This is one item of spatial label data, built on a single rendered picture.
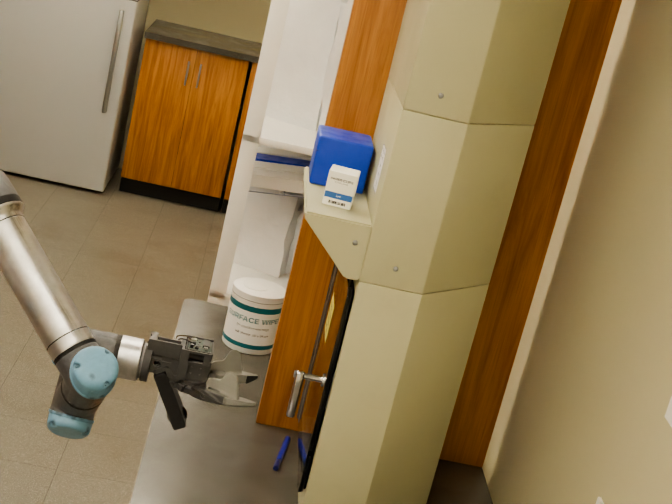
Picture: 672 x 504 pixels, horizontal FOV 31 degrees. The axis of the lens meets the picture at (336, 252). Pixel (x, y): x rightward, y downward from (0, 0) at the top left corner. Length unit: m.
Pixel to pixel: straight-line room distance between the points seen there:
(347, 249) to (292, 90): 1.42
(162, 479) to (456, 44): 0.94
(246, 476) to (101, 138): 4.87
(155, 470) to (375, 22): 0.93
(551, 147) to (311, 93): 1.12
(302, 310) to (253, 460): 0.31
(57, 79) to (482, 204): 5.13
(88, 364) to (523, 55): 0.87
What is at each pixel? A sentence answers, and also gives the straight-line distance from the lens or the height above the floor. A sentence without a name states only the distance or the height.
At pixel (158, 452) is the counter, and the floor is 0.94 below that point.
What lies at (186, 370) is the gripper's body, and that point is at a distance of 2.10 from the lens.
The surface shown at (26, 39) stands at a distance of 7.01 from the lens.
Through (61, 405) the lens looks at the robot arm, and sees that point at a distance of 2.05.
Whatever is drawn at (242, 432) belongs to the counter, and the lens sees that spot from 2.47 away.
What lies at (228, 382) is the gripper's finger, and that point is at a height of 1.18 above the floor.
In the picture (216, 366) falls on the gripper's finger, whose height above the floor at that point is 1.17.
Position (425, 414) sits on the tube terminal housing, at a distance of 2.20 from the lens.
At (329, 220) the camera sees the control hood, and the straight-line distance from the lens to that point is 1.98.
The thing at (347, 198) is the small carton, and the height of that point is 1.53.
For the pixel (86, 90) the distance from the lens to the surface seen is 6.99.
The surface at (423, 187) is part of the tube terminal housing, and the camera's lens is 1.97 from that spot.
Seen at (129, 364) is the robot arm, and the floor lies 1.17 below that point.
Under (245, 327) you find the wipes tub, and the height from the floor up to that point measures 1.01.
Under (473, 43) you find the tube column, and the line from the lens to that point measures 1.94.
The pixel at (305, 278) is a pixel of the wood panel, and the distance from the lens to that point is 2.40.
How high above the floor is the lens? 2.03
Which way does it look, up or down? 17 degrees down
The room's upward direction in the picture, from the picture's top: 14 degrees clockwise
